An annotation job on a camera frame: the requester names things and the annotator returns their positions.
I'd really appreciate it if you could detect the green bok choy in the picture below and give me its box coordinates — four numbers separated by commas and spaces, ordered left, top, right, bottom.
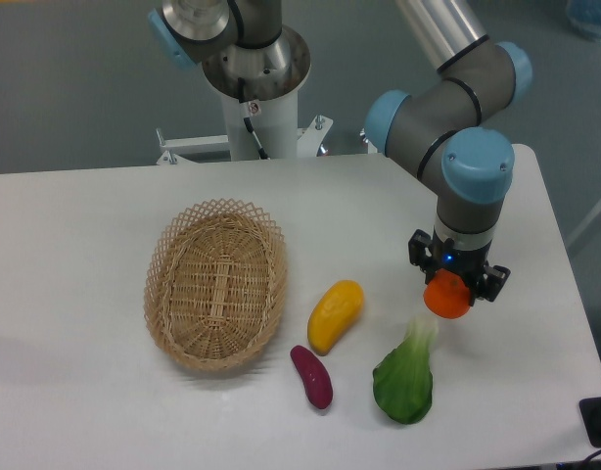
372, 314, 439, 425

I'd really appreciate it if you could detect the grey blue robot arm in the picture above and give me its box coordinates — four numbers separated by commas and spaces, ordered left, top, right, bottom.
148, 1, 532, 303

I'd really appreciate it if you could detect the blue object top right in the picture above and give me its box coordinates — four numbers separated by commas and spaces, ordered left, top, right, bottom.
566, 0, 601, 42

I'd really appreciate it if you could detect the yellow mango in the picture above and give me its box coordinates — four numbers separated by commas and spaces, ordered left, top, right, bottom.
307, 280, 364, 355

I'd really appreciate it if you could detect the black device at table edge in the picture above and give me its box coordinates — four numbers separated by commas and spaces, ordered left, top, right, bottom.
578, 397, 601, 447

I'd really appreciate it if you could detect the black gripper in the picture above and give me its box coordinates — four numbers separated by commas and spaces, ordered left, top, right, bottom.
408, 229, 510, 305

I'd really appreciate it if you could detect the purple sweet potato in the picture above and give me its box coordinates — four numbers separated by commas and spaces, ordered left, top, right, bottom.
290, 345, 334, 410

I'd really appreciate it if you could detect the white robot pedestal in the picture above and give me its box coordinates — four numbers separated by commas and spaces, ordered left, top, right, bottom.
157, 25, 334, 165

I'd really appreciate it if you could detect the black cable on pedestal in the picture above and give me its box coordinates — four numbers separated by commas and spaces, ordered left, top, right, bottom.
237, 77, 272, 161

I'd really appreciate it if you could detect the woven wicker basket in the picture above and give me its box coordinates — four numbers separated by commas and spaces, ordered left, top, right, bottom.
144, 199, 288, 372

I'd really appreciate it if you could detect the orange fruit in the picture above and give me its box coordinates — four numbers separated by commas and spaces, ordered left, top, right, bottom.
423, 269, 471, 319

